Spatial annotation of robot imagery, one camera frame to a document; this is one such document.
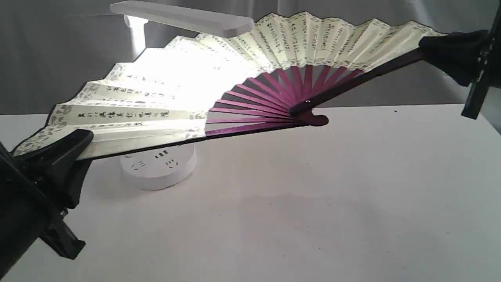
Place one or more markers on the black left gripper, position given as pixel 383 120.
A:
pixel 37 190

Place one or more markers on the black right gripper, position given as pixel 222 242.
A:
pixel 472 57

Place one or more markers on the folding paper fan maroon ribs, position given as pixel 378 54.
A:
pixel 203 87

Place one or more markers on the white desk lamp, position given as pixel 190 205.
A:
pixel 163 168

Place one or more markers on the grey backdrop curtain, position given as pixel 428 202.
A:
pixel 50 48

